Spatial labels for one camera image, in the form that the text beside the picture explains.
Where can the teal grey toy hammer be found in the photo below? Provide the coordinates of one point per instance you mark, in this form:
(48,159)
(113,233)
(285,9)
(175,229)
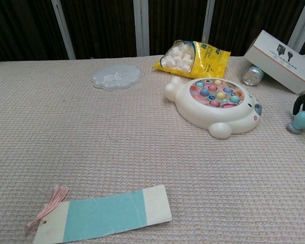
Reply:
(303,119)

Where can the white whack-a-mole toy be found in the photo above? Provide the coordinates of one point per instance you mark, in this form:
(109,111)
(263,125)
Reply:
(193,109)

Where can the small clear bottle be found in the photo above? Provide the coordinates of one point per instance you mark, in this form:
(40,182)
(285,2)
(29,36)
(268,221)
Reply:
(251,76)

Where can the yellow marshmallow snack bag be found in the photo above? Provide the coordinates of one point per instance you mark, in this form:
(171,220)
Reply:
(208,63)

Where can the translucent flower-shaped lid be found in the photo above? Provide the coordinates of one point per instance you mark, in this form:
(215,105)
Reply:
(117,76)

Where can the beige woven tablecloth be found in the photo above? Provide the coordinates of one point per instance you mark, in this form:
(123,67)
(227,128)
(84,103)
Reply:
(91,139)

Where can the teal cream tasselled bookmark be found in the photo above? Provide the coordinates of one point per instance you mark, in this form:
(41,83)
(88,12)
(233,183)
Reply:
(104,216)

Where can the aluminium frame post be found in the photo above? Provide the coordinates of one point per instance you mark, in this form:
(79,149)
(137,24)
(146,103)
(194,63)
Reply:
(63,33)
(301,28)
(141,28)
(209,23)

